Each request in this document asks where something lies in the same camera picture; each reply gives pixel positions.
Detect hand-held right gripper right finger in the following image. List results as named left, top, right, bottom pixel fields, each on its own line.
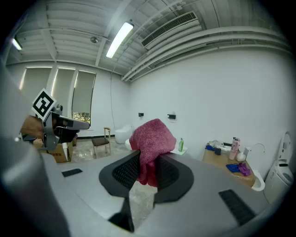
left=153, top=152, right=194, bottom=205

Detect wooden chair brown seat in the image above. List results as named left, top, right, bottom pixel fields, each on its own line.
left=92, top=126, right=112, bottom=159

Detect pink fluffy cloth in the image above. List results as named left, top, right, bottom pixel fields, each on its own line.
left=129, top=118, right=178, bottom=187

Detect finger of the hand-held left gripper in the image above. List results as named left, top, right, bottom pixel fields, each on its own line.
left=55, top=126, right=80, bottom=143

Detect white curved plastic part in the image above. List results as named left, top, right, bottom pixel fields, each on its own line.
left=251, top=170, right=265, bottom=192

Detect long ceiling tube light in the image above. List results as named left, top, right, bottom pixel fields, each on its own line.
left=105, top=20, right=135, bottom=59
left=12, top=37, right=23, bottom=51

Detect white ceiling pipes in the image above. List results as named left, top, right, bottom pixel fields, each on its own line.
left=121, top=26, right=292, bottom=82

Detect ceiling air vent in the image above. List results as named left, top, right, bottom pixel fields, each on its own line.
left=141, top=11, right=199, bottom=50

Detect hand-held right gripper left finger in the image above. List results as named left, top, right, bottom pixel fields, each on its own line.
left=99, top=149, right=141, bottom=232

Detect open cardboard box with flaps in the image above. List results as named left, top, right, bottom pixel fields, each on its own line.
left=32, top=138, right=74, bottom=164

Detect white toilet with open lid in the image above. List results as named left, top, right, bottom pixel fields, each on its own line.
left=263, top=131, right=294, bottom=204

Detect thin wall cable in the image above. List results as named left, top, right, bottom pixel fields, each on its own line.
left=110, top=67, right=116, bottom=127

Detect grey roller blind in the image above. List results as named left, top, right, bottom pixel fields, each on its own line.
left=22, top=68, right=52, bottom=102
left=52, top=68, right=76, bottom=112
left=72, top=70, right=97, bottom=114

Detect large cardboard box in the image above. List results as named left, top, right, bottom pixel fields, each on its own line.
left=202, top=143, right=256, bottom=188

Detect purple glove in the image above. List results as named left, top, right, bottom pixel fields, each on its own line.
left=238, top=163, right=252, bottom=176

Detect person's left forearm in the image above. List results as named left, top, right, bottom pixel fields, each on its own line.
left=20, top=115, right=46, bottom=140

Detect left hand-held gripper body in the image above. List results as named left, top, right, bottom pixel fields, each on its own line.
left=31, top=87, right=90, bottom=151

